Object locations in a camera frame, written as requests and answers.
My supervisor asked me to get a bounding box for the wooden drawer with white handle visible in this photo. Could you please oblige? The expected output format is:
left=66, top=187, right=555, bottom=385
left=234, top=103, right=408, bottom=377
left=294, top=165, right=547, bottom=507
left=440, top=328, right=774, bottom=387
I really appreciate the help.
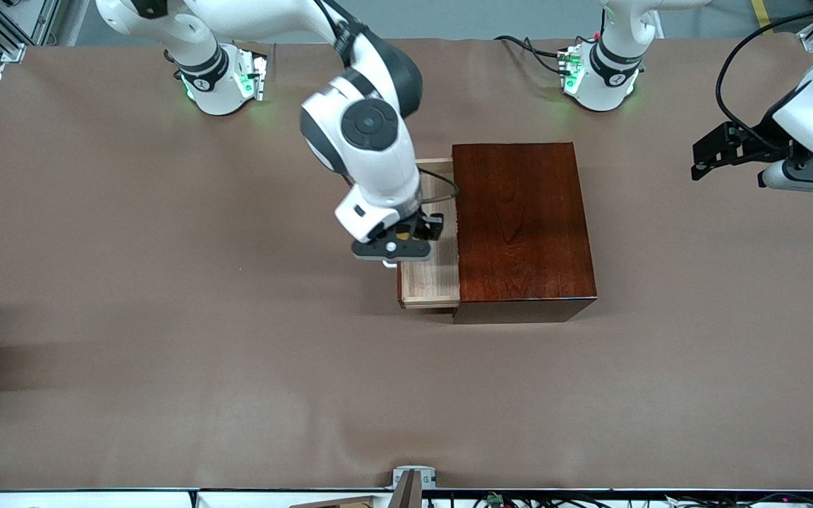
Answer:
left=382, top=157, right=462, bottom=311

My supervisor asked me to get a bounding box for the dark red wooden cabinet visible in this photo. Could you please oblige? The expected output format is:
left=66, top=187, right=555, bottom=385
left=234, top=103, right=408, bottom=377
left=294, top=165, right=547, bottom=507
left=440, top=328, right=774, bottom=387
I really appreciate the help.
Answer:
left=451, top=141, right=599, bottom=325

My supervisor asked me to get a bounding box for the brown table cover sheet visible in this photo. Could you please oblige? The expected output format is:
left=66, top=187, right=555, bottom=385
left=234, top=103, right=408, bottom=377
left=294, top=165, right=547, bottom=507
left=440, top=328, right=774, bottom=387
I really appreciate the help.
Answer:
left=0, top=37, right=813, bottom=492

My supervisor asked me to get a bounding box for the brown wooden stick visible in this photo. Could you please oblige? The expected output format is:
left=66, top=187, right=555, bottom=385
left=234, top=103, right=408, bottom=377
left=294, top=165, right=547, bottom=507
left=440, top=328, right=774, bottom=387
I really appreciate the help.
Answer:
left=389, top=469, right=423, bottom=508

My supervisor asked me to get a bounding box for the flat brown board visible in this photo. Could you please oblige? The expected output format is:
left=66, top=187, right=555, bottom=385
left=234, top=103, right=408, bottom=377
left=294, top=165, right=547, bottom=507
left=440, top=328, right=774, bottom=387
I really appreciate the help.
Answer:
left=290, top=495, right=375, bottom=508

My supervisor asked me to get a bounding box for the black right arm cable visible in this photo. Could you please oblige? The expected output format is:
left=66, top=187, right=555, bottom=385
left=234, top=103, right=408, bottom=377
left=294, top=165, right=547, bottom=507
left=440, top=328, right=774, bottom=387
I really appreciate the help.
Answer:
left=313, top=0, right=461, bottom=212

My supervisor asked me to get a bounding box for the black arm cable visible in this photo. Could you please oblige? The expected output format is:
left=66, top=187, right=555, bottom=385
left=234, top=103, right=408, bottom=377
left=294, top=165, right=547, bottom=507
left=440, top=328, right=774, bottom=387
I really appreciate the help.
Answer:
left=714, top=4, right=813, bottom=155
left=313, top=0, right=461, bottom=212

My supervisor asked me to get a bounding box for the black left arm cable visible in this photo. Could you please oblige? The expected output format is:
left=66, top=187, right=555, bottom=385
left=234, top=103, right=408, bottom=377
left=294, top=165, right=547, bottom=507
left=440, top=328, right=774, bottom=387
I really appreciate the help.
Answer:
left=714, top=4, right=813, bottom=155

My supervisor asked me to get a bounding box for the black left base cable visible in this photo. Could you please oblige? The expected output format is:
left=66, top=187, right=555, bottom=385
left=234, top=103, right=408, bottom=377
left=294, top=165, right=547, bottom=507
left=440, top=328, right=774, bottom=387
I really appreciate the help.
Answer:
left=493, top=34, right=577, bottom=75

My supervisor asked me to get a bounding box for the grey metal bracket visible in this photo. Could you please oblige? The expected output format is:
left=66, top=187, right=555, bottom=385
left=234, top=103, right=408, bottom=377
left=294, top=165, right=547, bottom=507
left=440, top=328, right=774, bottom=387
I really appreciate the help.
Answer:
left=392, top=466, right=437, bottom=489

